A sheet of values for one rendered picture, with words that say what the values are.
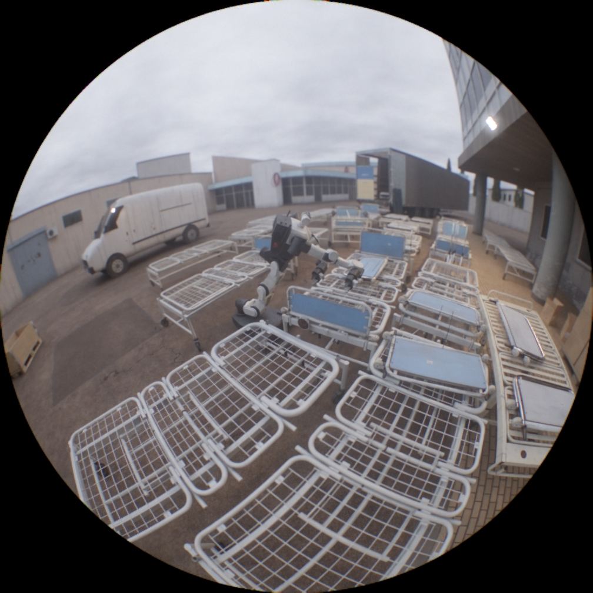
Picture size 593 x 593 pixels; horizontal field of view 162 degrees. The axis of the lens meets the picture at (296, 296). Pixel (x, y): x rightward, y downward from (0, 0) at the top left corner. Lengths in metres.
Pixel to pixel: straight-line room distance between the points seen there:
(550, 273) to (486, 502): 4.40
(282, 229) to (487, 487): 2.58
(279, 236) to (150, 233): 6.80
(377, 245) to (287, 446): 2.95
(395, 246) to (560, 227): 3.80
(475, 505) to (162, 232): 9.23
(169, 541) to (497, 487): 2.26
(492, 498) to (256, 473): 1.74
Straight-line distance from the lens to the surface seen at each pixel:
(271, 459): 1.62
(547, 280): 5.41
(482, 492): 1.95
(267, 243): 3.75
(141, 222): 8.01
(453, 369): 1.51
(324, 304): 1.63
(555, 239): 5.33
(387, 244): 3.38
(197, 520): 1.70
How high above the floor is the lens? 1.53
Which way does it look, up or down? 29 degrees down
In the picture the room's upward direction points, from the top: 4 degrees counter-clockwise
